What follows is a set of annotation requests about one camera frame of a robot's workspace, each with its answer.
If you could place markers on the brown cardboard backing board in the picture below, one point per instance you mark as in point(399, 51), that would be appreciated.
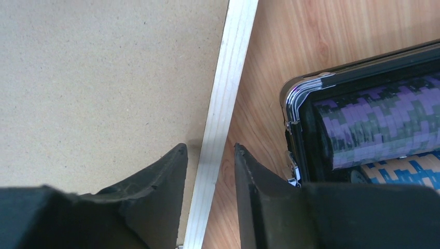
point(94, 91)

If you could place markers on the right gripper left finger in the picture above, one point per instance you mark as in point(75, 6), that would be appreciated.
point(140, 211)

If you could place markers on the black poker chip case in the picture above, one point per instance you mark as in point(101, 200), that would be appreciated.
point(305, 144)

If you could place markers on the grey purple chip stack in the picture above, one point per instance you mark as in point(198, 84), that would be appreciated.
point(390, 121)

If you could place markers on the light wooden picture frame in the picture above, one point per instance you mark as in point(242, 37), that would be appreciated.
point(236, 36)

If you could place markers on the blue orange chip stack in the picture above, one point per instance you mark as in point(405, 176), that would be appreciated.
point(421, 169)

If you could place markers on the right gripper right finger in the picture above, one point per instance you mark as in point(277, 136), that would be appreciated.
point(275, 214)

